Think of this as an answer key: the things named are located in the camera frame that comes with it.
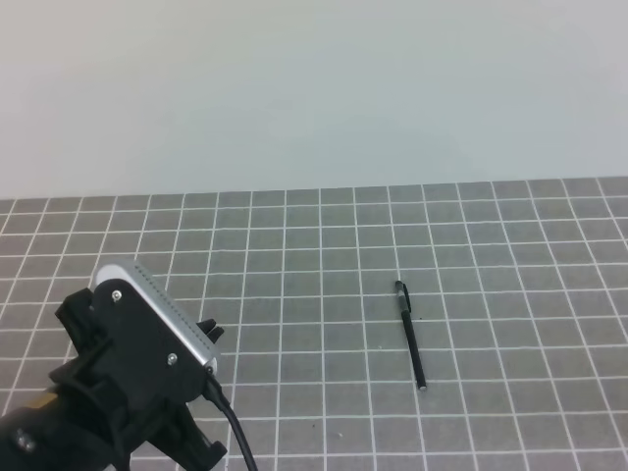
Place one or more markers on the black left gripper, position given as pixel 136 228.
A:
pixel 132 378

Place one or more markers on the black pen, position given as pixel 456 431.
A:
pixel 415 357

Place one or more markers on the black pen cap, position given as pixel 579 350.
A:
pixel 403 297

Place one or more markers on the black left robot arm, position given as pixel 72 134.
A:
pixel 44 435

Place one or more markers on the grey grid tablecloth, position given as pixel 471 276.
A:
pixel 518 293

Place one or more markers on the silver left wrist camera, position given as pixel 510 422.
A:
pixel 175 319

